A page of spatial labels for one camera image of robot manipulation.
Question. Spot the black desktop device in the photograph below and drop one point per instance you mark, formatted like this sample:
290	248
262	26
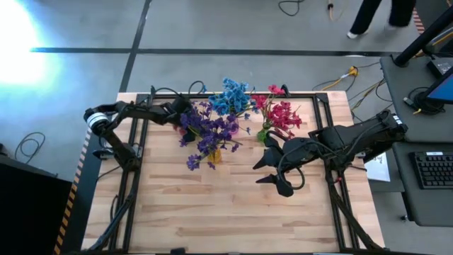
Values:
440	65

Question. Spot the grey desk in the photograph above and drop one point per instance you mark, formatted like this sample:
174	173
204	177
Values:
400	88
424	209

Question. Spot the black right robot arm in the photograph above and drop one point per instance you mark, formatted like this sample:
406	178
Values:
354	138

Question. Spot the black computer keyboard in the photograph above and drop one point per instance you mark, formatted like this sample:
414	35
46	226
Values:
433	171

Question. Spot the white paper sheet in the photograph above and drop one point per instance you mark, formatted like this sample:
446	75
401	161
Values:
378	170

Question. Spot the pink glass vase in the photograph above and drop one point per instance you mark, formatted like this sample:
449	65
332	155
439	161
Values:
235	128

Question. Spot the black diagonal pole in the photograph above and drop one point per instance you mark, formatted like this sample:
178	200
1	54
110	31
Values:
421	39

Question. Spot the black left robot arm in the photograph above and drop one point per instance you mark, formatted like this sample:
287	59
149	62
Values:
141	111

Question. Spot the person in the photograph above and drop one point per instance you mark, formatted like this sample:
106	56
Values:
366	14

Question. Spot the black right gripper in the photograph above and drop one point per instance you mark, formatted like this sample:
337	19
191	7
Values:
301	152

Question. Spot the black mat striped edge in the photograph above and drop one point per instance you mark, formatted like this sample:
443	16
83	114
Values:
79	198

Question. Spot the green glass vase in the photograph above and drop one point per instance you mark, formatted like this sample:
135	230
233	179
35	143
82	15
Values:
262	136

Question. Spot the computer monitor blue screen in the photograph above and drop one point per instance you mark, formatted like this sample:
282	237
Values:
444	90

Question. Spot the black table-level camera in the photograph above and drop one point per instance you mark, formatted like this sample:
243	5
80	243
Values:
178	251

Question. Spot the black cabinet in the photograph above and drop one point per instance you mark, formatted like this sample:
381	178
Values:
32	212

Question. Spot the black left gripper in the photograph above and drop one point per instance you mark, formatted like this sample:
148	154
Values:
178	110

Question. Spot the yellow glass vase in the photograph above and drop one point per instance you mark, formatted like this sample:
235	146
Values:
216	157

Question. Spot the striped hazard tape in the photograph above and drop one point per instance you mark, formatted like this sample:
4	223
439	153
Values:
417	21

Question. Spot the blue artificial flower bunch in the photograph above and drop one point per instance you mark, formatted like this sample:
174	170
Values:
244	102
233	88
217	104

